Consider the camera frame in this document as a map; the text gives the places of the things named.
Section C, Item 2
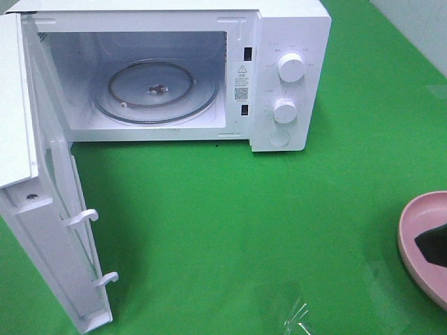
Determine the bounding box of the glass microwave turntable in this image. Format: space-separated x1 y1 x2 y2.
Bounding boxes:
93 58 224 126

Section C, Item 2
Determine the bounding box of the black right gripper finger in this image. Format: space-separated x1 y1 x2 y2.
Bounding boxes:
414 224 447 267

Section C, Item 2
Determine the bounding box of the pink plate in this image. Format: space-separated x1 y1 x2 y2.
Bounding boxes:
397 191 446 309

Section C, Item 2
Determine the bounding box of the round door release button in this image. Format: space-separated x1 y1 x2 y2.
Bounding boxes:
269 130 290 147

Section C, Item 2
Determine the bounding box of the green table mat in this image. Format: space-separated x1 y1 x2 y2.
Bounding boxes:
1 1 446 334

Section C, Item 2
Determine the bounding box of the white dial knob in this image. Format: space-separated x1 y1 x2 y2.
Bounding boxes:
272 98 298 124
277 52 306 83

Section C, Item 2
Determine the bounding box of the white microwave oven body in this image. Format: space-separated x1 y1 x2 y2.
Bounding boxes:
3 1 331 151

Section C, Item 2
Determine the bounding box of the white microwave door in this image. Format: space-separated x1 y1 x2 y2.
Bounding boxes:
1 13 119 334

